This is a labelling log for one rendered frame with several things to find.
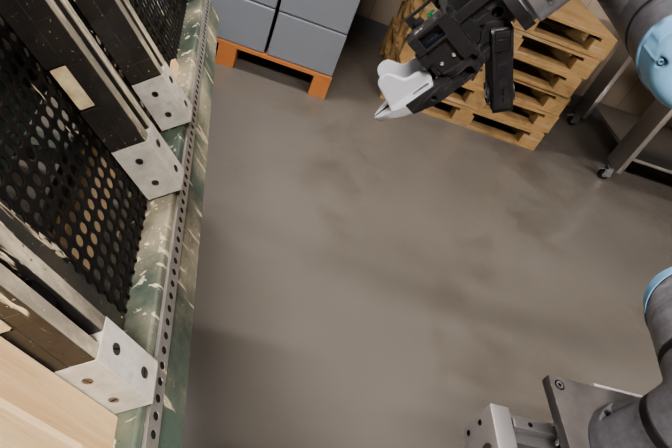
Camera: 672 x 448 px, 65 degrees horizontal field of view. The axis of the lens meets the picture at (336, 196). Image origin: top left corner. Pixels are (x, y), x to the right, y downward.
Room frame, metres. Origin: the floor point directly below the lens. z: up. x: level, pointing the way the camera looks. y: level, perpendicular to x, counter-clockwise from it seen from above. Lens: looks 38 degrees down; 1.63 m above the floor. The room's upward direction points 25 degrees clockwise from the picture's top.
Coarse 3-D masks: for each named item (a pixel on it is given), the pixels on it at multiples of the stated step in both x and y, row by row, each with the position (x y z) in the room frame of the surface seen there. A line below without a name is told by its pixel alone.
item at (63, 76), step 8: (56, 72) 0.65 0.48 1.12; (64, 72) 0.65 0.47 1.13; (64, 80) 0.65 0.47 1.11; (72, 80) 0.66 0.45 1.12; (64, 88) 0.65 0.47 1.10; (72, 88) 0.66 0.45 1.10; (80, 88) 0.66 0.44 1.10; (72, 96) 0.66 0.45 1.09; (80, 96) 0.66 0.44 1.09; (88, 96) 0.67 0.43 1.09; (80, 104) 0.66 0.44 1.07; (88, 104) 0.67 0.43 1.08
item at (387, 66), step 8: (384, 64) 0.62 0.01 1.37; (392, 64) 0.62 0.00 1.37; (400, 64) 0.62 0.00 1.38; (408, 64) 0.62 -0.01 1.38; (416, 64) 0.63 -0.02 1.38; (384, 72) 0.62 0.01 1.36; (392, 72) 0.62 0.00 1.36; (400, 72) 0.62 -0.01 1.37; (408, 72) 0.62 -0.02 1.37; (432, 72) 0.63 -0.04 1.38; (384, 104) 0.62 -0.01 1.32; (376, 112) 0.61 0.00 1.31
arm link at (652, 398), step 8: (664, 344) 0.57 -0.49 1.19; (664, 352) 0.56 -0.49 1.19; (664, 360) 0.55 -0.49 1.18; (664, 368) 0.54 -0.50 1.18; (664, 376) 0.53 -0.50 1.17; (664, 384) 0.52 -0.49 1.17; (656, 392) 0.52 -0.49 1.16; (664, 392) 0.51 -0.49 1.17; (648, 400) 0.51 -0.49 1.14; (656, 400) 0.50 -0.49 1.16; (664, 400) 0.50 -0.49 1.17; (648, 408) 0.50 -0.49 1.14; (656, 408) 0.49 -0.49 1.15; (664, 408) 0.49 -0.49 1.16; (656, 416) 0.48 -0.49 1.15; (664, 416) 0.48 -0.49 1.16; (656, 424) 0.48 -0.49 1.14; (664, 424) 0.47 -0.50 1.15; (664, 432) 0.47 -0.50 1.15; (664, 440) 0.46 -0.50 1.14
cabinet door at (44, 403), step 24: (0, 336) 0.27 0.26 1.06; (0, 360) 0.25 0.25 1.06; (24, 360) 0.27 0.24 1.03; (0, 384) 0.23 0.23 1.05; (24, 384) 0.25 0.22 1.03; (48, 384) 0.27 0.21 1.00; (0, 408) 0.22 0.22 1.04; (24, 408) 0.23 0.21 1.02; (48, 408) 0.25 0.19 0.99; (72, 408) 0.28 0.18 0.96; (96, 408) 0.30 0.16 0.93; (0, 432) 0.20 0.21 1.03; (24, 432) 0.22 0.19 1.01; (48, 432) 0.24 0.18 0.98; (72, 432) 0.26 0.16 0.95; (96, 432) 0.28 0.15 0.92
